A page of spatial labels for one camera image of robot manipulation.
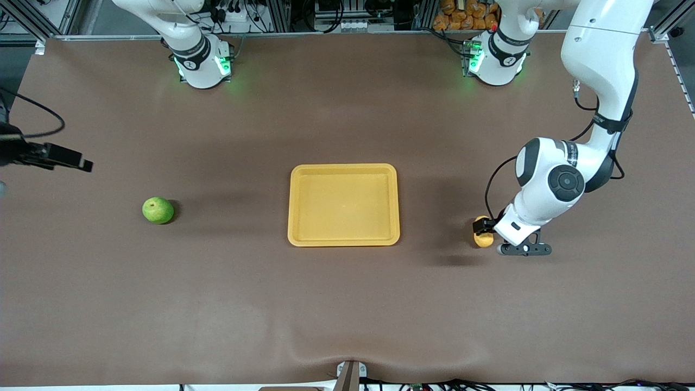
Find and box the yellow potato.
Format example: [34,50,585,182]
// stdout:
[473,216,496,249]

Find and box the green apple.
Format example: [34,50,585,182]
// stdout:
[142,197,175,225]

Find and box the yellow plastic tray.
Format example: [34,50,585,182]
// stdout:
[287,163,401,248]

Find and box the brown table mat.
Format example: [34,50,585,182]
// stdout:
[0,31,695,387]

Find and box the bag of orange snacks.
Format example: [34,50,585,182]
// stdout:
[433,0,545,31]

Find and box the white power strip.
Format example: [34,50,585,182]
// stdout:
[202,8,251,34]

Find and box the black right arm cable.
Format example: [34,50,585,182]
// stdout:
[0,89,66,138]

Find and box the aluminium frame strut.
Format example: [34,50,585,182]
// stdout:
[0,0,82,43]
[649,0,695,45]

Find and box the black cable bundle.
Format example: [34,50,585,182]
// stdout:
[364,378,695,391]

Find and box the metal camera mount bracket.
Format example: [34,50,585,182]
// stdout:
[333,360,368,391]

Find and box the aluminium table edge rail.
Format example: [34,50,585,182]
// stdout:
[46,28,666,43]

